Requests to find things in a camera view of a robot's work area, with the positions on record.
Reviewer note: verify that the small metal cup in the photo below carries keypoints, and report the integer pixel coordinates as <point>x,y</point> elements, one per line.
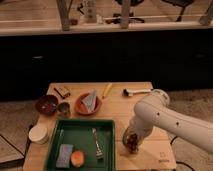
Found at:
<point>64,109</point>

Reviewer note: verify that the metal fork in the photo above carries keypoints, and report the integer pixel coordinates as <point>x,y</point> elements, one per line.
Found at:
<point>99,153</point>

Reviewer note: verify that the green plastic tray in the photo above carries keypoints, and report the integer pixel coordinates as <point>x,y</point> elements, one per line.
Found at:
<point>78,132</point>

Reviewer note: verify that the white handled brush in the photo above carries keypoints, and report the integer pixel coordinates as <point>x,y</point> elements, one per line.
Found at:
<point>131,92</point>

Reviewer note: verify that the wooden table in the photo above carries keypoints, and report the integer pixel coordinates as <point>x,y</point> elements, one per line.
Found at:
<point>155,153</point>

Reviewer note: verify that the orange bowl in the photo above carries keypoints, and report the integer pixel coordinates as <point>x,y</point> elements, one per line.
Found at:
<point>84,105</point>

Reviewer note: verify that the white plate stack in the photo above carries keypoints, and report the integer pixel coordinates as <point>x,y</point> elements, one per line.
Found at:
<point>38,134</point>

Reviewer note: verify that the brown wooden block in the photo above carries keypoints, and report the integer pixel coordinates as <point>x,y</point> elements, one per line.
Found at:
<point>62,92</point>

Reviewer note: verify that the orange peach fruit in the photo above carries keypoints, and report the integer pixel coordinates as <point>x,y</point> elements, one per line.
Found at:
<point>77,158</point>

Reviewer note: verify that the blue grey sponge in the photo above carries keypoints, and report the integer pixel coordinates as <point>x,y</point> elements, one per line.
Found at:
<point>63,158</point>

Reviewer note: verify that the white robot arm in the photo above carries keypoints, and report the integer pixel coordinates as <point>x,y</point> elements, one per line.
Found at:
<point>152,110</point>

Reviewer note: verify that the dark red bowl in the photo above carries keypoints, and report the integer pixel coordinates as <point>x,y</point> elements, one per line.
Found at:
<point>47,105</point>

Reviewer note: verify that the yellow banana-like stick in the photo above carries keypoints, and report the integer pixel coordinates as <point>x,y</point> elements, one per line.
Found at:
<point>106,90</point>

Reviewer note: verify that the grey folded cloth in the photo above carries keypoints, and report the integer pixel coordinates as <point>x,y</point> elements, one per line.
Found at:
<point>90,101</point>

